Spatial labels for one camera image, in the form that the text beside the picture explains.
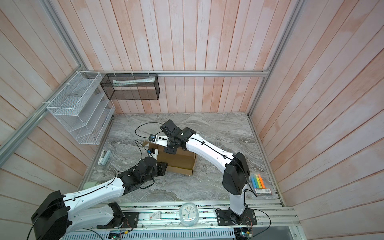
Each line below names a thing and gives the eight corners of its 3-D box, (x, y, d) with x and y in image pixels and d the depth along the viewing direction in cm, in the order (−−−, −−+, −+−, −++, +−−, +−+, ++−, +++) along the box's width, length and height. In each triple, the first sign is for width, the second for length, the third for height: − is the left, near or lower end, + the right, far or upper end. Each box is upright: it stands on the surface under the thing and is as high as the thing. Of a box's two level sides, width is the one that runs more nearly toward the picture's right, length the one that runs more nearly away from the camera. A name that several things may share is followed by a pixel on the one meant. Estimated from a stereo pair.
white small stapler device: (99, 165, 95) (97, 163, 93) (104, 152, 101) (103, 150, 99) (106, 165, 95) (104, 163, 93) (111, 152, 101) (109, 150, 99)
